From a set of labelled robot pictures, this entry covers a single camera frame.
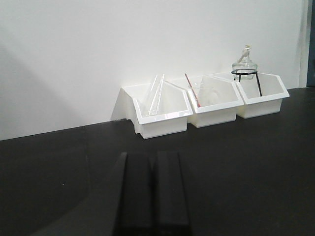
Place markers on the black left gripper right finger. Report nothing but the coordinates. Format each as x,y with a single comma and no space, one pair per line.
171,217

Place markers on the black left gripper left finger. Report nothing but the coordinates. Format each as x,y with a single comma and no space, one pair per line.
136,207

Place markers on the small beaker in bin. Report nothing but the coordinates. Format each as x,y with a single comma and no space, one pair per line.
201,90

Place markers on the glass test tube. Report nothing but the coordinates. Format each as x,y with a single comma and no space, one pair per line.
158,96
151,100

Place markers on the left white storage bin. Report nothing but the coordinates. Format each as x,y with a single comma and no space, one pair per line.
172,116

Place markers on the white storage bin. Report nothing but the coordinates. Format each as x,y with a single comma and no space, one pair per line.
273,92
172,116
223,95

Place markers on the red glass dropper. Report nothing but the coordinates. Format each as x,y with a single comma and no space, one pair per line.
191,87

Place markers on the middle white storage bin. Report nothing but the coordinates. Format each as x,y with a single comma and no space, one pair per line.
223,95

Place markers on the right white storage bin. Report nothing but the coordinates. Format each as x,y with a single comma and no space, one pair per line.
273,92

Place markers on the glass alcohol lamp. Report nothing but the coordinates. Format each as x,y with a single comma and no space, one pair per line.
244,64

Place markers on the black wire tripod stand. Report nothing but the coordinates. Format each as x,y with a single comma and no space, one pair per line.
258,83

